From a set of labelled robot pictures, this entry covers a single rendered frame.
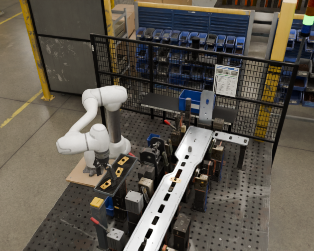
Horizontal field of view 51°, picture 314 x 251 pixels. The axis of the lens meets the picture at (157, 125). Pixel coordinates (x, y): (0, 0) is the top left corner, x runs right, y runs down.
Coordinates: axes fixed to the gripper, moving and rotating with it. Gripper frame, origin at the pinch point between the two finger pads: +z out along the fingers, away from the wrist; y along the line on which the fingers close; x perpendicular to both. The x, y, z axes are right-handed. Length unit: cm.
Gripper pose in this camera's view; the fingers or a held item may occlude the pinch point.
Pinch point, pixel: (105, 179)
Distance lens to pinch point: 211.7
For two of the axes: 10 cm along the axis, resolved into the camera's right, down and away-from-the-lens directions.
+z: 0.1, 8.0, 6.0
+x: 6.6, -4.6, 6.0
